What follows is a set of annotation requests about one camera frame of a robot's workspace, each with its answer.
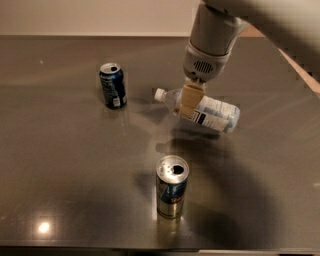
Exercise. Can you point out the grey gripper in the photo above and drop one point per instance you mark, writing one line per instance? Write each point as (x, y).
(204, 64)

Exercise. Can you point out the blue plastic water bottle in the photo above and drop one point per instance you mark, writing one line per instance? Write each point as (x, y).
(211, 113)

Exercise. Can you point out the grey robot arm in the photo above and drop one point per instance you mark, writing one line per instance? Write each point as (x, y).
(292, 25)

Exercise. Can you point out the dark blue soda can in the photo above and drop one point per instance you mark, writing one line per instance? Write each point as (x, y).
(112, 81)

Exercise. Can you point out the silver blue energy drink can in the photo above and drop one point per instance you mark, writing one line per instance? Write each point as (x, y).
(172, 174)

